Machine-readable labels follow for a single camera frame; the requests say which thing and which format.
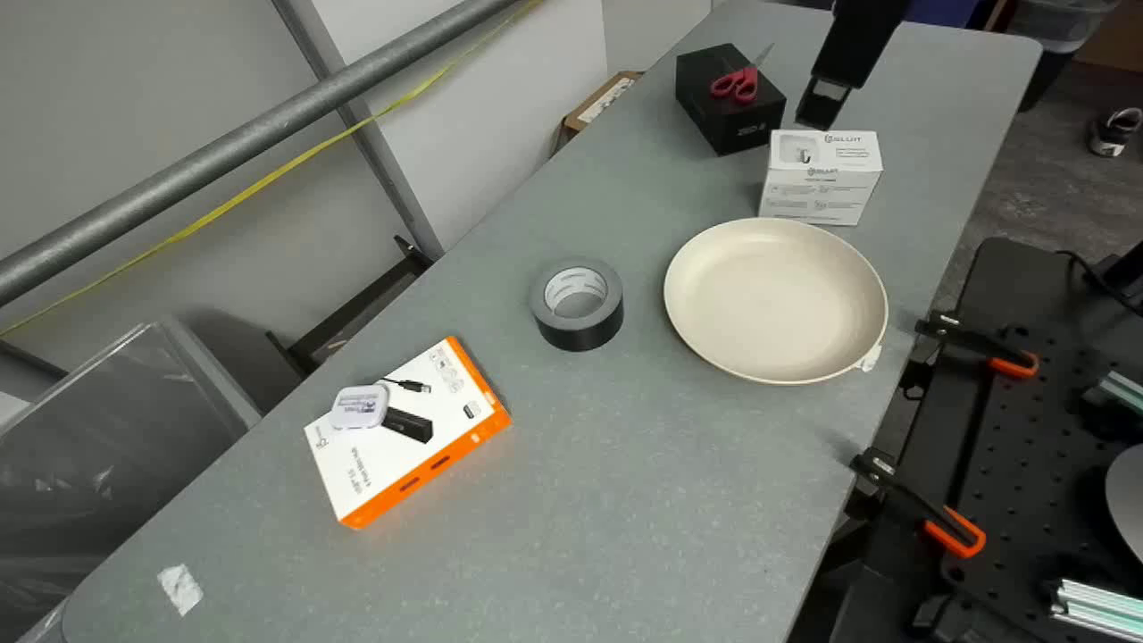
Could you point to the lower orange handled clamp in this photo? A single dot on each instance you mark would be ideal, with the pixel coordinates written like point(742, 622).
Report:
point(938, 524)

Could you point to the dark grey bin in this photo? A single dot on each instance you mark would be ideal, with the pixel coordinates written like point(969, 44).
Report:
point(98, 455)

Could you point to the cream round plate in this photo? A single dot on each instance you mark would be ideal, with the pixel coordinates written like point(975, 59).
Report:
point(777, 303)

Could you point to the black masking tape roll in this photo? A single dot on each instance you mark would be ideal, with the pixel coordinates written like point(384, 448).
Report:
point(578, 303)

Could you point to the black perforated mounting board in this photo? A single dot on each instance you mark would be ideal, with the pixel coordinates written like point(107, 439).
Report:
point(1022, 460)

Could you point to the aluminium extrusion bar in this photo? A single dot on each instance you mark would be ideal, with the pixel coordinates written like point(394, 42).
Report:
point(1097, 610)

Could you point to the white sticker label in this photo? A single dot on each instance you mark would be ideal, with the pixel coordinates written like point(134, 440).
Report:
point(180, 587)

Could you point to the white product box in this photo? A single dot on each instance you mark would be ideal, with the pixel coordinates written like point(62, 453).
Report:
point(819, 177)

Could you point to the black cube box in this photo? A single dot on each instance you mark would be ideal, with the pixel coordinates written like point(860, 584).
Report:
point(725, 125)

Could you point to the cardboard box behind table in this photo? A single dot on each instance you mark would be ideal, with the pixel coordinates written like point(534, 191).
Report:
point(597, 103)

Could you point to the grey metal pipe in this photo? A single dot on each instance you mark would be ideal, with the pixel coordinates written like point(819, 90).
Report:
point(112, 218)

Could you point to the orange handled clamp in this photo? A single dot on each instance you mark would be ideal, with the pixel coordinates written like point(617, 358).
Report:
point(1003, 358)
point(938, 524)

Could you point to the upper orange handled clamp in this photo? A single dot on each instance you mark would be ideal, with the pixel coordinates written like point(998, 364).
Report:
point(1003, 358)

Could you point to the red handled scissors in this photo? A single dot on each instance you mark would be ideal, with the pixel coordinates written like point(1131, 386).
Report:
point(742, 83)

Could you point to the orange and white box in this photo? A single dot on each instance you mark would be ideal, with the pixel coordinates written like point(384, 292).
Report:
point(387, 440)

